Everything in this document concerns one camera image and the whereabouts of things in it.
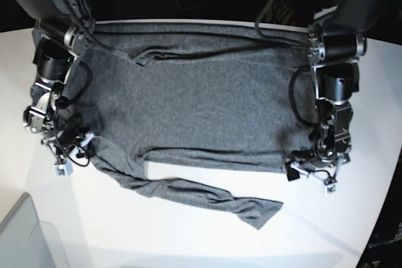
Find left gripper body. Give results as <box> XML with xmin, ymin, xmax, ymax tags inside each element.
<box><xmin>284</xmin><ymin>149</ymin><xmax>350</xmax><ymax>185</ymax></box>

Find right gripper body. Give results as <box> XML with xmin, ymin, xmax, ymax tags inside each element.
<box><xmin>40</xmin><ymin>126</ymin><xmax>96</xmax><ymax>168</ymax></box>

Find grey t-shirt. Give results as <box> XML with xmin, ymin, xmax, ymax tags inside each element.
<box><xmin>62</xmin><ymin>22</ymin><xmax>317</xmax><ymax>229</ymax></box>

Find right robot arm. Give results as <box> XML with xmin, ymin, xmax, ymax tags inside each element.
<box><xmin>16</xmin><ymin>0</ymin><xmax>95</xmax><ymax>176</ymax></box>

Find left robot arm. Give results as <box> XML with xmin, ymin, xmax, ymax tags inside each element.
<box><xmin>254</xmin><ymin>0</ymin><xmax>386</xmax><ymax>193</ymax></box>

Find translucent grey tray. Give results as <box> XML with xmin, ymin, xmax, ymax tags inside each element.
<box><xmin>1</xmin><ymin>193</ymin><xmax>70</xmax><ymax>267</ymax></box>

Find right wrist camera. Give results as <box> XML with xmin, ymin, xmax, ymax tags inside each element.
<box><xmin>53</xmin><ymin>161</ymin><xmax>73</xmax><ymax>178</ymax></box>

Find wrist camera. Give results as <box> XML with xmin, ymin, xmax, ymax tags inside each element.
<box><xmin>53</xmin><ymin>161</ymin><xmax>73</xmax><ymax>178</ymax></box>
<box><xmin>323</xmin><ymin>181</ymin><xmax>338</xmax><ymax>196</ymax></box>

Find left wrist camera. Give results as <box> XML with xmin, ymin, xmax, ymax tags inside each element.
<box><xmin>323</xmin><ymin>181</ymin><xmax>338</xmax><ymax>196</ymax></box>

